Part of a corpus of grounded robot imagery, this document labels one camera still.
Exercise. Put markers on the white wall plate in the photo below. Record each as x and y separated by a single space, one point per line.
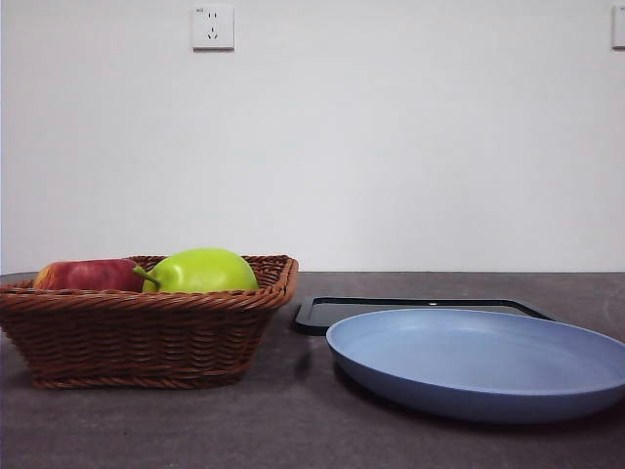
619 27

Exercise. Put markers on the blue round plate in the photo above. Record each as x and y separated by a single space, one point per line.
464 356

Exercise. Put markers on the green pear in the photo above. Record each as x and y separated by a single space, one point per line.
205 271

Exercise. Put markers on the white wall socket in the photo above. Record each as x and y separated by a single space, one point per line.
213 27

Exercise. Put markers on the brown wicker basket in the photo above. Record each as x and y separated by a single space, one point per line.
146 337

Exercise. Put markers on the red apple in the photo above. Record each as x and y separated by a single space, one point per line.
88 276

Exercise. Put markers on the black rectangular tray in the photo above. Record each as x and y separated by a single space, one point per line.
312 320

